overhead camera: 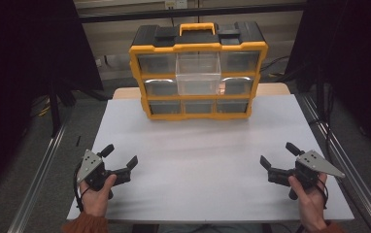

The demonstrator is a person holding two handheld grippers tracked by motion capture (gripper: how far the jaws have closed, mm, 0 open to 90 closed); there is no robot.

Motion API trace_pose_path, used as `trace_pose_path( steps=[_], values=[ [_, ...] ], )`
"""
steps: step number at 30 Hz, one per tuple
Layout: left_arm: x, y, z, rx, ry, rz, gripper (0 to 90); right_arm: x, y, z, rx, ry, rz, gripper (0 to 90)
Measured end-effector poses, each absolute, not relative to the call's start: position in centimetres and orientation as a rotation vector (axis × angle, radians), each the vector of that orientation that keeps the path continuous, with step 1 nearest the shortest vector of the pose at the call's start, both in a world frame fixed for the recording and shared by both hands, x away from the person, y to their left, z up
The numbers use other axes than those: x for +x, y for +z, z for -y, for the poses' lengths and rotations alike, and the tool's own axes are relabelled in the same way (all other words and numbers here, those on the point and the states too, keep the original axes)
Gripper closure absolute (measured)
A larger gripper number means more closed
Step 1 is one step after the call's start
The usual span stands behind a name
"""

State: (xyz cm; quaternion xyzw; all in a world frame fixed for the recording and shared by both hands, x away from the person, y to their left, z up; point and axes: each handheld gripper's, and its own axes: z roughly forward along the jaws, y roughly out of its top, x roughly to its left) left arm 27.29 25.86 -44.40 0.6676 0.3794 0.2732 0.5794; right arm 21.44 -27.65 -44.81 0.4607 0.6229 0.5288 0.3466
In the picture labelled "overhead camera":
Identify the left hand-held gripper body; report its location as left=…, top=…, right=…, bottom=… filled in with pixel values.
left=76, top=149, right=133, bottom=200

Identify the white wall outlet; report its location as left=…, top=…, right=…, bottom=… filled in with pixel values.
left=164, top=0, right=188, bottom=11

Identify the white table board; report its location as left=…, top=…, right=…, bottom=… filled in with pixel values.
left=66, top=93, right=355, bottom=224

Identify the black metal stand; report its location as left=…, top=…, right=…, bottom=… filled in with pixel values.
left=48, top=77, right=78, bottom=138

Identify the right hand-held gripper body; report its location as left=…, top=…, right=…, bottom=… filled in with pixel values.
left=267, top=150, right=347, bottom=201

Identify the person's left hand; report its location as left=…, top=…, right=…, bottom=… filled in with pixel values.
left=79, top=174, right=118, bottom=218

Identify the aluminium floor rail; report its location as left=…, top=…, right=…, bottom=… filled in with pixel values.
left=6, top=122, right=69, bottom=233
left=298, top=93, right=371, bottom=233

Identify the left hand-held gripper black cable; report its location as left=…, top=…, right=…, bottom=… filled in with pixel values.
left=72, top=160, right=91, bottom=214

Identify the large clear plastic drawer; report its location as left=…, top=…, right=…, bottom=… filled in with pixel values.
left=175, top=51, right=223, bottom=97

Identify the hand-held gripper black cable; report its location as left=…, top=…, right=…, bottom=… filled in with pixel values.
left=72, top=160, right=91, bottom=214
left=314, top=174, right=330, bottom=211

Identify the black horizontal bar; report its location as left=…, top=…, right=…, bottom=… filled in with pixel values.
left=76, top=2, right=308, bottom=24

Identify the set of small closed bins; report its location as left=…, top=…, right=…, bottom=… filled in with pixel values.
left=136, top=50, right=261, bottom=116

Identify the right hand-held gripper black cable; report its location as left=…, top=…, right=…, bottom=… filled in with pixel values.
left=314, top=174, right=330, bottom=211

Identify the person's right hand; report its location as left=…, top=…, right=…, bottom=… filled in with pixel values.
left=287, top=173, right=329, bottom=233

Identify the black curtain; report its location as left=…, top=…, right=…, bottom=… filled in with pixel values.
left=285, top=0, right=371, bottom=163
left=0, top=0, right=105, bottom=201

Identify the black floor cable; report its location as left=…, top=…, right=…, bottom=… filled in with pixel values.
left=258, top=54, right=291, bottom=74

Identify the yellow black organizer case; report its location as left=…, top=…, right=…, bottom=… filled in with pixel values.
left=128, top=21, right=270, bottom=122

